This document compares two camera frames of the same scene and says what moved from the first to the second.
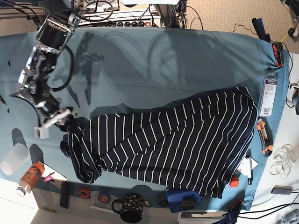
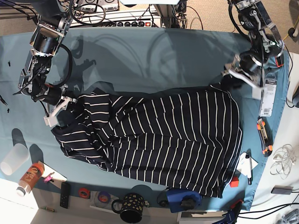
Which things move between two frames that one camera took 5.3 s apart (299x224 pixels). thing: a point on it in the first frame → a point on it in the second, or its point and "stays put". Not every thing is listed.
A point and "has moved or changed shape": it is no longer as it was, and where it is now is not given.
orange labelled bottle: x=30 y=178 stays put
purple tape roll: x=103 y=197 stays put
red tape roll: x=83 y=192 stays put
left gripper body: x=52 y=111 → x=53 y=95
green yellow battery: x=49 y=209 stays put
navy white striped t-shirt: x=204 y=142 has moved or changed shape
